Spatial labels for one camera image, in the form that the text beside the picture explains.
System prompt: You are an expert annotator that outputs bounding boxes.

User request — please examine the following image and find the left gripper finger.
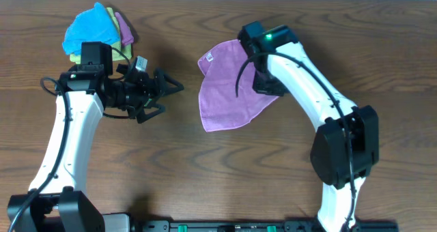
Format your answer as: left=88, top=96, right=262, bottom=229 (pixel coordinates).
left=154, top=68, right=184, bottom=96
left=136, top=104, right=165, bottom=124

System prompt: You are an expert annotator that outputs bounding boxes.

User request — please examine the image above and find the purple microfiber cloth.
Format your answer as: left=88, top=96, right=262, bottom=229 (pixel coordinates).
left=197, top=40, right=277, bottom=132

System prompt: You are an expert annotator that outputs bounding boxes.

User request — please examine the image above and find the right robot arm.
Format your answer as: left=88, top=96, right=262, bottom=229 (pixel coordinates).
left=237, top=21, right=379, bottom=231

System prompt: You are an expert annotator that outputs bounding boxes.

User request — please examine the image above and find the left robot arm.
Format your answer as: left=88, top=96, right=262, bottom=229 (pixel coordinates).
left=7, top=42, right=184, bottom=231

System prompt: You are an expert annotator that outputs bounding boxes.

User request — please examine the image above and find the green folded cloth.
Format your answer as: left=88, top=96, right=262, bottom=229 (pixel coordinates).
left=70, top=7, right=132, bottom=64

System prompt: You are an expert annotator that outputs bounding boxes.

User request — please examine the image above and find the small purple folded cloth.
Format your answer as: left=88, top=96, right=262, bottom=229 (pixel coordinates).
left=115, top=12, right=135, bottom=46

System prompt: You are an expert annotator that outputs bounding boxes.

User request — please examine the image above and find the blue folded cloth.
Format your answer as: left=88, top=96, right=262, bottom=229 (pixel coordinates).
left=62, top=2, right=120, bottom=55

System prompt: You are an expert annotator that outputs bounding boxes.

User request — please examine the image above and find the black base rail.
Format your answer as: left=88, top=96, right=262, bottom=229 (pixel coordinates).
left=129, top=219, right=399, bottom=232

